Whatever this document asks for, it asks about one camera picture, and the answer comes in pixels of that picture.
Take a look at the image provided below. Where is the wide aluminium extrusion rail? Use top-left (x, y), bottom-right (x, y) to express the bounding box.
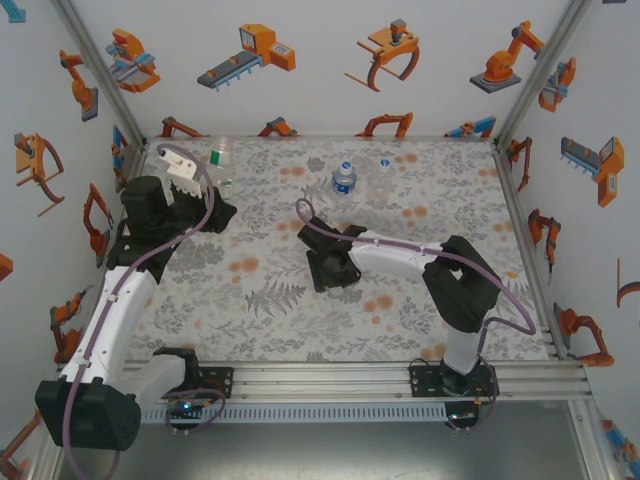
top-left (107, 360), bottom-right (594, 404)

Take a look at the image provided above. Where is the clear bottle green label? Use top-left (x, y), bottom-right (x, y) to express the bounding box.
top-left (207, 135), bottom-right (239, 201)

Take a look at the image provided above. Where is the aluminium frame post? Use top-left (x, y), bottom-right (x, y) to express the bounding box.
top-left (492, 0), bottom-right (596, 151)
top-left (24, 442), bottom-right (71, 480)
top-left (49, 0), bottom-right (150, 149)
top-left (567, 399), bottom-right (621, 480)

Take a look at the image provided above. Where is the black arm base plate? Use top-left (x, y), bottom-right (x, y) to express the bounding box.
top-left (197, 367), bottom-right (236, 400)
top-left (408, 363), bottom-right (501, 400)

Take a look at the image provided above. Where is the grey floral table mat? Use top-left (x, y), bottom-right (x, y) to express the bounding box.
top-left (102, 138), bottom-right (554, 364)

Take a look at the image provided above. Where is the small circuit board green light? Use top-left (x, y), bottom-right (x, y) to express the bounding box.
top-left (446, 407), bottom-right (481, 426)
top-left (167, 399), bottom-right (206, 416)

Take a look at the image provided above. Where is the slotted grey cable tray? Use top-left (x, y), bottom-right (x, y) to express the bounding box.
top-left (134, 402), bottom-right (449, 425)

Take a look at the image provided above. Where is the clear bottle blue label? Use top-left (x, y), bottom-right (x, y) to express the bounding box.
top-left (331, 159), bottom-right (359, 197)

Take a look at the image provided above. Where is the aluminium side rail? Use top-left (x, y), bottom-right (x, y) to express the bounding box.
top-left (92, 142), bottom-right (150, 311)
top-left (492, 139), bottom-right (571, 361)

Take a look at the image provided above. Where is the thin aluminium rail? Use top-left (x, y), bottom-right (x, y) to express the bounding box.
top-left (143, 133), bottom-right (497, 144)

